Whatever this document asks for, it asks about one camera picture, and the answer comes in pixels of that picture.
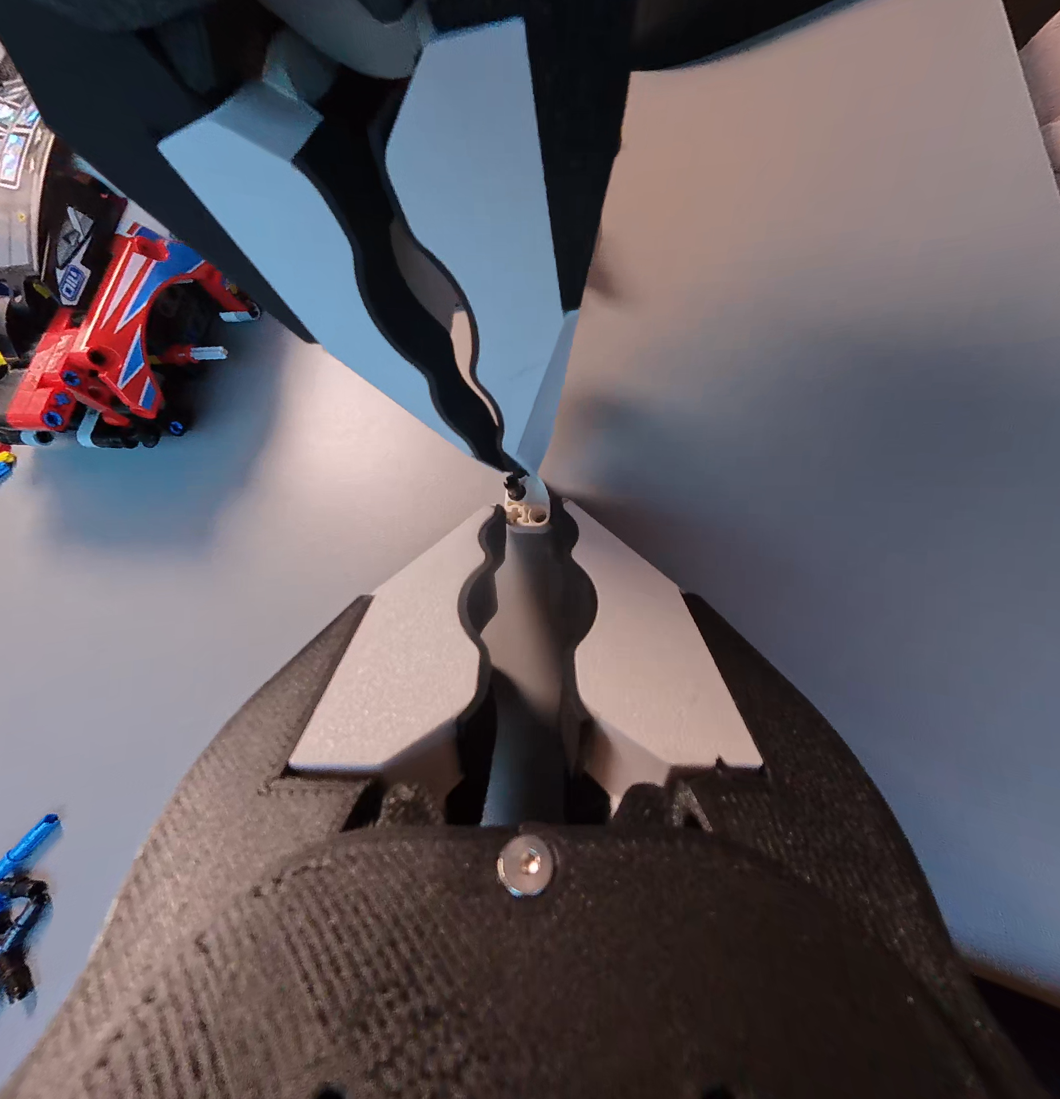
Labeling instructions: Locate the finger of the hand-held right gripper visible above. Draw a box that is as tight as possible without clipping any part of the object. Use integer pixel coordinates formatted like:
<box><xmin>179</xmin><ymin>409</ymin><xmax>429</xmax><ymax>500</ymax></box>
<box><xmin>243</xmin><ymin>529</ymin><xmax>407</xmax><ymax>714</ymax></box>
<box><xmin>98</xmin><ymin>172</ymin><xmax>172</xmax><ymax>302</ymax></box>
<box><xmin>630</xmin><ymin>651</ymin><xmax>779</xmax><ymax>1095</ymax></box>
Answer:
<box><xmin>156</xmin><ymin>80</ymin><xmax>527</xmax><ymax>477</ymax></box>
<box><xmin>382</xmin><ymin>15</ymin><xmax>583</xmax><ymax>477</ymax></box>

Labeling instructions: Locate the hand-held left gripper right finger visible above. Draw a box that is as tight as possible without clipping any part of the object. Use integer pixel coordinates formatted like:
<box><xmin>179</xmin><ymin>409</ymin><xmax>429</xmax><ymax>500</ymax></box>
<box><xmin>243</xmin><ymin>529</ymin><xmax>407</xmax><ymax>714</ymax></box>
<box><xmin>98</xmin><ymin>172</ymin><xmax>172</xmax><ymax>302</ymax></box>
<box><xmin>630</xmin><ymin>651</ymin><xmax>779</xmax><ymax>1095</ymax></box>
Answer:
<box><xmin>552</xmin><ymin>499</ymin><xmax>765</xmax><ymax>814</ymax></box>

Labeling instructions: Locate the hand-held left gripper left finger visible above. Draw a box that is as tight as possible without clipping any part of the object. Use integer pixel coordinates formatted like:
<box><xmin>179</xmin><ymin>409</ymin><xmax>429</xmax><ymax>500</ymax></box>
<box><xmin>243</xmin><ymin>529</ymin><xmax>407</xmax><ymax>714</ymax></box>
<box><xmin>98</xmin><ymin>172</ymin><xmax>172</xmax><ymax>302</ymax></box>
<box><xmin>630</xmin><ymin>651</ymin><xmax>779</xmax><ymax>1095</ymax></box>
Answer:
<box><xmin>288</xmin><ymin>503</ymin><xmax>507</xmax><ymax>808</ymax></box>

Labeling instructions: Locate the lego race car model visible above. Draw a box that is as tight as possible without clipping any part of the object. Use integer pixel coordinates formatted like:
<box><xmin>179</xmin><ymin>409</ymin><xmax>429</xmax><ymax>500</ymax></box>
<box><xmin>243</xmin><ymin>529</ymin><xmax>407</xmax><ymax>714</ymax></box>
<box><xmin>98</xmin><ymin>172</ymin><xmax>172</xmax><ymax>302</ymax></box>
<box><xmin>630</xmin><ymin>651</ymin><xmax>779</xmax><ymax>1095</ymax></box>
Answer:
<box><xmin>0</xmin><ymin>52</ymin><xmax>260</xmax><ymax>452</ymax></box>

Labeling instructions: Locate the white lego liftarm piece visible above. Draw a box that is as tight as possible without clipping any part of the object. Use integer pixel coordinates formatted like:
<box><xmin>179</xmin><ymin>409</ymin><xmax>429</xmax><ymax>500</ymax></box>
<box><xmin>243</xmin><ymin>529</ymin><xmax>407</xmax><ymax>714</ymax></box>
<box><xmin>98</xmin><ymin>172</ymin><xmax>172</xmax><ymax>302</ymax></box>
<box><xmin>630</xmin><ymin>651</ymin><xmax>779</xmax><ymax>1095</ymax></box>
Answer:
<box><xmin>501</xmin><ymin>477</ymin><xmax>552</xmax><ymax>535</ymax></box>

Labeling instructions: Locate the black chair armrest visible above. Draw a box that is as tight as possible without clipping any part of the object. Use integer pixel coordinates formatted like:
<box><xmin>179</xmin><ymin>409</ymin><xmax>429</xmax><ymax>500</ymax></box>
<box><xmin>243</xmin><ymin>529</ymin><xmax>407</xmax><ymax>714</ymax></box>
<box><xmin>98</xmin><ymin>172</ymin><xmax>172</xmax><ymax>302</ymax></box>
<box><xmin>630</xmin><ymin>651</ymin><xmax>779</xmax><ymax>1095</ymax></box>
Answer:
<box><xmin>630</xmin><ymin>0</ymin><xmax>840</xmax><ymax>76</ymax></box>

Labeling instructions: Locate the cluster of blue black pins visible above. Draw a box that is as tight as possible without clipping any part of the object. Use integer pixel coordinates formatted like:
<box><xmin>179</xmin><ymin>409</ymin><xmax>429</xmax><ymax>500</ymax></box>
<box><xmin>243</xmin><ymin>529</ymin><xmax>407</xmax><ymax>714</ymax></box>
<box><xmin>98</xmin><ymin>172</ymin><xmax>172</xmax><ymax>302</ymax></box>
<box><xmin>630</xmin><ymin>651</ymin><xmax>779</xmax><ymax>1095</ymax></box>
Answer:
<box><xmin>0</xmin><ymin>814</ymin><xmax>63</xmax><ymax>1023</ymax></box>

